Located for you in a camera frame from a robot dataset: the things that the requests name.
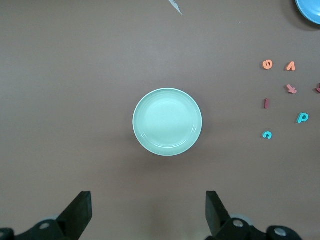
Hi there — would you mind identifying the white paper scrap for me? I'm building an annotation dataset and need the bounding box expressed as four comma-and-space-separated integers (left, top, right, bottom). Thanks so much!
167, 0, 184, 16

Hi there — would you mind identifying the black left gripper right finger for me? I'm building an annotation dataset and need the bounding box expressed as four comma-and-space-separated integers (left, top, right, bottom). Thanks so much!
205, 191, 303, 240

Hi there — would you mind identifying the blue plate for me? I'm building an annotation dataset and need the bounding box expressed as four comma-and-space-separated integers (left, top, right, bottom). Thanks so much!
294, 0, 320, 25

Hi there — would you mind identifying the teal foam letter d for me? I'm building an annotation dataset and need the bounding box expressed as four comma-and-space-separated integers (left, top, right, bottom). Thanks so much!
296, 112, 310, 124

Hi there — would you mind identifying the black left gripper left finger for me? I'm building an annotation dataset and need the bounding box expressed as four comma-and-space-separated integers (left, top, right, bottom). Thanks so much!
0, 191, 93, 240

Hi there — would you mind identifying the mint green plate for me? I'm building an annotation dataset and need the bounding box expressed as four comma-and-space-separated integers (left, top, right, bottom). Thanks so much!
132, 87, 203, 157

